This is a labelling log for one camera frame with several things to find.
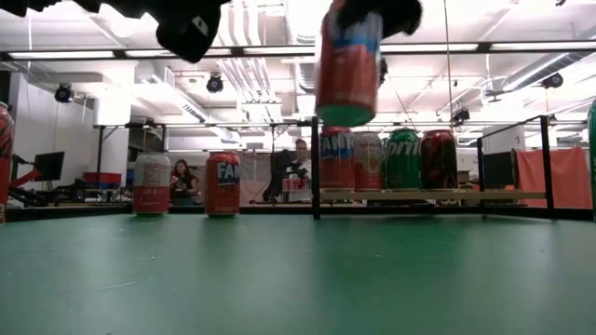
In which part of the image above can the white hanging cloth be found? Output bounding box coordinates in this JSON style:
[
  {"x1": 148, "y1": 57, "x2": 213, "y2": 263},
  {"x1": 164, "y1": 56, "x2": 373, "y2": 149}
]
[{"x1": 239, "y1": 153, "x2": 274, "y2": 206}]

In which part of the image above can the black computer monitor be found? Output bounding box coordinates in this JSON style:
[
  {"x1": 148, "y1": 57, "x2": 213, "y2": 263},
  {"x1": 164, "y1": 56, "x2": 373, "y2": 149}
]
[{"x1": 482, "y1": 151, "x2": 517, "y2": 190}]

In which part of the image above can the black office chair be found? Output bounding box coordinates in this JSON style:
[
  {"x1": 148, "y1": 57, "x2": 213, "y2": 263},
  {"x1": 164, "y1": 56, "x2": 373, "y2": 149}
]
[{"x1": 263, "y1": 149, "x2": 299, "y2": 204}]

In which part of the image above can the black metal stand frame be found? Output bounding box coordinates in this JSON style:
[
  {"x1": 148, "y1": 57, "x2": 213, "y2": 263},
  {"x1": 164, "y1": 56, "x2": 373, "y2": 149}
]
[{"x1": 92, "y1": 121, "x2": 313, "y2": 199}]

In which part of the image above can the green table mat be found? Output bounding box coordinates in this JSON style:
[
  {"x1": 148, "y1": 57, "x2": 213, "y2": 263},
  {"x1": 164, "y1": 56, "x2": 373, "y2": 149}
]
[{"x1": 0, "y1": 213, "x2": 596, "y2": 335}]

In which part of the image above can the black monitor on arm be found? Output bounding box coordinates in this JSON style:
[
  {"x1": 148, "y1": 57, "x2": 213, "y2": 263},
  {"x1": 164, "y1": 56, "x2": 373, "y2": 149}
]
[{"x1": 11, "y1": 151, "x2": 66, "y2": 187}]

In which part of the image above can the silver and red can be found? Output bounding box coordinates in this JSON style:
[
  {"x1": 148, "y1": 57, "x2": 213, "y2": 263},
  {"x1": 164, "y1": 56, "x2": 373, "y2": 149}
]
[{"x1": 132, "y1": 152, "x2": 172, "y2": 217}]

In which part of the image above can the white raspberry seltzer can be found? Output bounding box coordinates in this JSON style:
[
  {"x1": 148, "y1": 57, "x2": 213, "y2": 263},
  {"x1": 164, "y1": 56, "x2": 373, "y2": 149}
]
[{"x1": 352, "y1": 131, "x2": 386, "y2": 192}]

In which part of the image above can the red storage bin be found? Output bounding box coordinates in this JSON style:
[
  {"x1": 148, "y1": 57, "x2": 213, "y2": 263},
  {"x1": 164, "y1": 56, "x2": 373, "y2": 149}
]
[{"x1": 82, "y1": 171, "x2": 123, "y2": 190}]

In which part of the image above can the black overhead light bar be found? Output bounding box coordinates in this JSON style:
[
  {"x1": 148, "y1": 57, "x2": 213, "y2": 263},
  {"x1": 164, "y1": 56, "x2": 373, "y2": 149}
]
[{"x1": 0, "y1": 40, "x2": 596, "y2": 61}]

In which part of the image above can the thin hanging cable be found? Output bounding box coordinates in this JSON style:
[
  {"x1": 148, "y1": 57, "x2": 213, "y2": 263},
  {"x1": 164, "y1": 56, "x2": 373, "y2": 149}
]
[{"x1": 441, "y1": 0, "x2": 455, "y2": 117}]

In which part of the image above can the red Fanta can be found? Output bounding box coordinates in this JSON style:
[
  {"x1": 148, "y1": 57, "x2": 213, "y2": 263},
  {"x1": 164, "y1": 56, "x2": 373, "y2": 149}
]
[
  {"x1": 319, "y1": 126, "x2": 355, "y2": 192},
  {"x1": 204, "y1": 151, "x2": 241, "y2": 218}
]

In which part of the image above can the black metal rig frame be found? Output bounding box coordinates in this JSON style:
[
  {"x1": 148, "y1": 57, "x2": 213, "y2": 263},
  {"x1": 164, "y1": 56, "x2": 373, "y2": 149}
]
[{"x1": 0, "y1": 203, "x2": 596, "y2": 222}]

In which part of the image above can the wooden shelf with black frame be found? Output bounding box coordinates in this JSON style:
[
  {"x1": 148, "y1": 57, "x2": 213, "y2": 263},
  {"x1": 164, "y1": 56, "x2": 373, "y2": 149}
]
[{"x1": 309, "y1": 114, "x2": 589, "y2": 221}]

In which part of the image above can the person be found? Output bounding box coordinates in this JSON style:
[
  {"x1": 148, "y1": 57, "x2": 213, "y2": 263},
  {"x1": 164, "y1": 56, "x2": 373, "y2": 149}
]
[
  {"x1": 283, "y1": 138, "x2": 314, "y2": 204},
  {"x1": 169, "y1": 158, "x2": 202, "y2": 207}
]

